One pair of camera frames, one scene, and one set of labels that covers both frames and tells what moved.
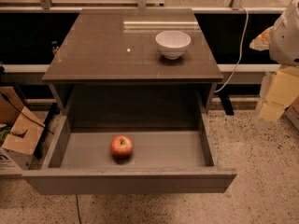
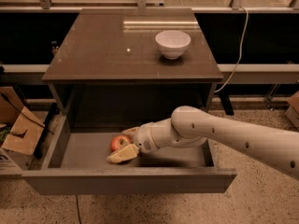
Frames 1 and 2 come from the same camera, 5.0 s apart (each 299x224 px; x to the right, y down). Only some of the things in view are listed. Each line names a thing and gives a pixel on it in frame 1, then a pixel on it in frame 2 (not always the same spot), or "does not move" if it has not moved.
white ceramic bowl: [172, 44] does not move
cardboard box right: [291, 112] does not move
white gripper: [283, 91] -> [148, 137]
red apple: [121, 147] does not move
